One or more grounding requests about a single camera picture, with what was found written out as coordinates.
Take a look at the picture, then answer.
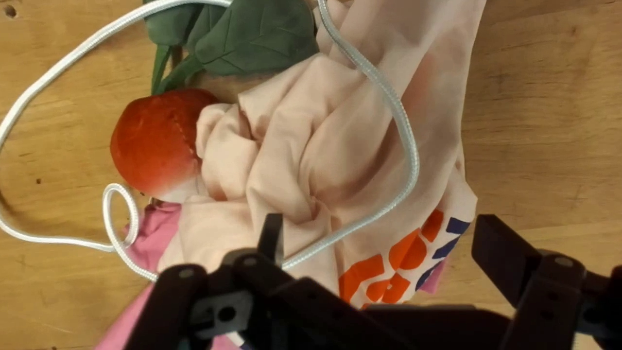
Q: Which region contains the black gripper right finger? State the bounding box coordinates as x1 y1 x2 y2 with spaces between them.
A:
471 212 622 350

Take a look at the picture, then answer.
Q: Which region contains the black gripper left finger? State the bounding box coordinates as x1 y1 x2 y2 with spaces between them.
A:
125 212 405 350

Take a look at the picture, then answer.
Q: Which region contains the white rope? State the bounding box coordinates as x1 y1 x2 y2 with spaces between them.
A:
0 0 422 284

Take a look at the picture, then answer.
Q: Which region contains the peach printed cloth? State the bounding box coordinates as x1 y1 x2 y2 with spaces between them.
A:
154 0 488 312

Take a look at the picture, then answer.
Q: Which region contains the pink cloth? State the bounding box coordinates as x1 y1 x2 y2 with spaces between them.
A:
96 199 451 350

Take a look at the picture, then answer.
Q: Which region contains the red plush ball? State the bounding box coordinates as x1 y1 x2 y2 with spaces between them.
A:
109 88 220 201

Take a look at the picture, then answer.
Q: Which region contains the dark green cloth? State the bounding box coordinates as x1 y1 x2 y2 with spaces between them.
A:
142 0 321 98

